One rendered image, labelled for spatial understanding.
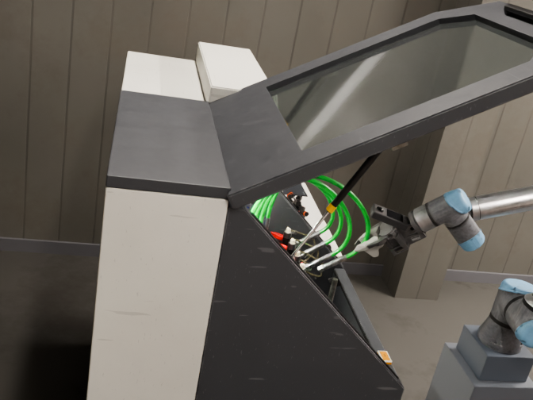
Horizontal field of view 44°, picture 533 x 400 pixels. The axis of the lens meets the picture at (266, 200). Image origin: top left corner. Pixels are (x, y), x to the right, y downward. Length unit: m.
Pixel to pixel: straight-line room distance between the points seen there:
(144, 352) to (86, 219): 2.43
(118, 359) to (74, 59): 2.32
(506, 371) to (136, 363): 1.26
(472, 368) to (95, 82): 2.46
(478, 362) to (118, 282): 1.29
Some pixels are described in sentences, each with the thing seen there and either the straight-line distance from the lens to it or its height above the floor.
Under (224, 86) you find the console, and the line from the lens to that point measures 2.20.
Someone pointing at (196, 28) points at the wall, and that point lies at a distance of 3.76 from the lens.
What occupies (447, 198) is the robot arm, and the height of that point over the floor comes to 1.44.
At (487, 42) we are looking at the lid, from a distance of 1.97.
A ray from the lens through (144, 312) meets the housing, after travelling 1.68.
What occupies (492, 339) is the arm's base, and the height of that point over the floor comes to 0.93.
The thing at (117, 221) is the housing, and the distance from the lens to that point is 1.56.
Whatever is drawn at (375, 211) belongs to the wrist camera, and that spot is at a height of 1.35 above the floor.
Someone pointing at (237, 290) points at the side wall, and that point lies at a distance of 1.66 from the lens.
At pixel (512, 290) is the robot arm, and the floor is 1.12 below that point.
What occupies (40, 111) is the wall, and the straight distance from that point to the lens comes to 3.90.
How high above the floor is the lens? 2.09
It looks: 23 degrees down
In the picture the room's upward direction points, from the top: 11 degrees clockwise
